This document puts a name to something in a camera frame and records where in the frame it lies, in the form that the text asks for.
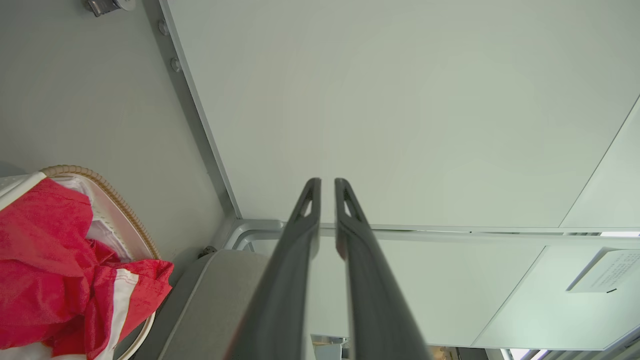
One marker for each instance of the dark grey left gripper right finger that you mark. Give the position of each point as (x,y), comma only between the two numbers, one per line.
(372,295)

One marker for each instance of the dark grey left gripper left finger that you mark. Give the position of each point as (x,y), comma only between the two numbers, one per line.
(282,280)

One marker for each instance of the red garment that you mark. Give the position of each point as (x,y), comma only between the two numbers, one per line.
(45,240)

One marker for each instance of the white paper notice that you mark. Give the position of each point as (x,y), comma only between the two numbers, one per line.
(607,270)

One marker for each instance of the small dark bracket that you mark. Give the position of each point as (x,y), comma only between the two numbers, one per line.
(207,251)

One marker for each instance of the grey metal partition frame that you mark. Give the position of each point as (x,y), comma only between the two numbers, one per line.
(197,125)

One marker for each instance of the round metal frame bolt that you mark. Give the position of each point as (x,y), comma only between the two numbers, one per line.
(163,27)
(175,64)

